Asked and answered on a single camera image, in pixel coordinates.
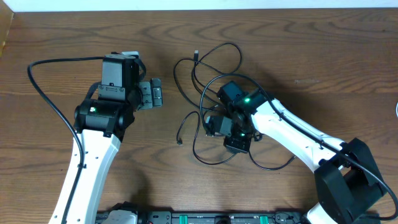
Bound black USB cable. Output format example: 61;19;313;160
172;42;296;171

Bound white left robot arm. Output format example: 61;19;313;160
50;51;163;223

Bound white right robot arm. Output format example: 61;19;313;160
216;82;386;223

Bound black left camera cable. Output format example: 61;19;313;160
27;56;105;224

